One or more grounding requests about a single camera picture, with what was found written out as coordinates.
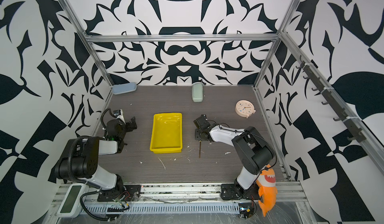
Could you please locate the dark shaft screwdriver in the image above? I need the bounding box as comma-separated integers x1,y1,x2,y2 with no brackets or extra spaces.
199,141,202,159

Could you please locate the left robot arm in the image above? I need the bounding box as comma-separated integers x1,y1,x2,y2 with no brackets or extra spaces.
54,117,137,195

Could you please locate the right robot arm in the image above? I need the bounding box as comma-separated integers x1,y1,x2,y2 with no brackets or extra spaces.
194,115,276,198

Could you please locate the yellow plastic bin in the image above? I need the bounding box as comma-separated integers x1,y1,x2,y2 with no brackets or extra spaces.
150,113,183,154

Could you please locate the pink round clock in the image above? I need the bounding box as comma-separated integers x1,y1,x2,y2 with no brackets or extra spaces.
235,100,256,119

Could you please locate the orange shark toy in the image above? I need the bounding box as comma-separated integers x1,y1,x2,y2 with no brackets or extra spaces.
256,165,278,217

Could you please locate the white control box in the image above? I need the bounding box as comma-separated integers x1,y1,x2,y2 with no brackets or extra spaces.
57,184,89,218

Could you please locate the black corrugated cable hose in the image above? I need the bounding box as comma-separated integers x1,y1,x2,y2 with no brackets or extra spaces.
66,135,94,183

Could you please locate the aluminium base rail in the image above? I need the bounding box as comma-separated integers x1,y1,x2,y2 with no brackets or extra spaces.
50,181,307,216

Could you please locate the black wall hook rack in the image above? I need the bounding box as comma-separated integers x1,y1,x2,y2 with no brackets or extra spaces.
297,55,367,143

